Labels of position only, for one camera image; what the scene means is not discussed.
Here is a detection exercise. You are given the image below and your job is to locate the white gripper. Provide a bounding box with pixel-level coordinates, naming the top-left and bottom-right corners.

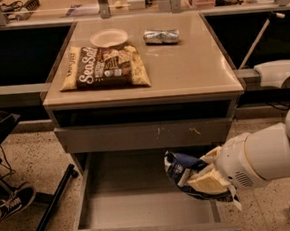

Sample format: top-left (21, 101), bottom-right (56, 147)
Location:
top-left (187, 132), bottom-right (268, 195)

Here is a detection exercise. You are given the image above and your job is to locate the blue chip bag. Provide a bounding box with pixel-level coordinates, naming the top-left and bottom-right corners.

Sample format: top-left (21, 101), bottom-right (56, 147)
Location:
top-left (164, 151), bottom-right (243, 210)

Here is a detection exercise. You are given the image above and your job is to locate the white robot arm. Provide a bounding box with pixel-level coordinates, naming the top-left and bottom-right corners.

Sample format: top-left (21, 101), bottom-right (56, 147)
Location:
top-left (187, 109), bottom-right (290, 194)

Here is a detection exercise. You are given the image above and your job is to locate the open grey middle drawer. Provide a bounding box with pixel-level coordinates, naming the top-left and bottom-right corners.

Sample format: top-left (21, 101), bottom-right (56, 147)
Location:
top-left (73, 149), bottom-right (240, 231)

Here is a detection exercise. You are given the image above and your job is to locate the grey drawer cabinet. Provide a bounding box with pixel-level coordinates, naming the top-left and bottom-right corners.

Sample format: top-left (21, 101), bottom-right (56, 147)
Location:
top-left (44, 11), bottom-right (243, 169)

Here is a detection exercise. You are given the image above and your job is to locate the closed grey top drawer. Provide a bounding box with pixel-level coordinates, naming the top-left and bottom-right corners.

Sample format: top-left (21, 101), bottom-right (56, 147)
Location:
top-left (54, 117), bottom-right (232, 153)

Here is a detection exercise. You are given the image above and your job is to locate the sea salt cracker bag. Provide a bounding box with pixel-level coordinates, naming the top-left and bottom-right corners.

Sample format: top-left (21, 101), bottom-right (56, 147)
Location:
top-left (61, 44), bottom-right (151, 92)

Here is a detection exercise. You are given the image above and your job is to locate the white curved base cover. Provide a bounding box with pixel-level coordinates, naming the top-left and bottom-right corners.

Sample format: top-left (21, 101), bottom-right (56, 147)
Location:
top-left (254, 59), bottom-right (290, 88)

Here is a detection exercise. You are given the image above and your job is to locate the silver foil snack wrapper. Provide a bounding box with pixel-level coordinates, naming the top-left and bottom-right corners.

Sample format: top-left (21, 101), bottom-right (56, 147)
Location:
top-left (143, 30), bottom-right (180, 45)

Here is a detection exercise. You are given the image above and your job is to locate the white stick with black tip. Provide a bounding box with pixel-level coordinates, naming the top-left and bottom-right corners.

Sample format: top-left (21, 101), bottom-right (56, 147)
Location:
top-left (239, 11), bottom-right (286, 69)

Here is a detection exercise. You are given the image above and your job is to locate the black white sneaker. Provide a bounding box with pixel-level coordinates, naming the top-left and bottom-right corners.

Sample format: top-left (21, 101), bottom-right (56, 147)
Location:
top-left (0, 187), bottom-right (36, 222)

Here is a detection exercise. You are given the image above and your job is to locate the black rolling stand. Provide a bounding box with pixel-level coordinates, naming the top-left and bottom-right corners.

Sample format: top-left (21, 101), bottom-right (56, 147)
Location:
top-left (0, 102), bottom-right (84, 231)

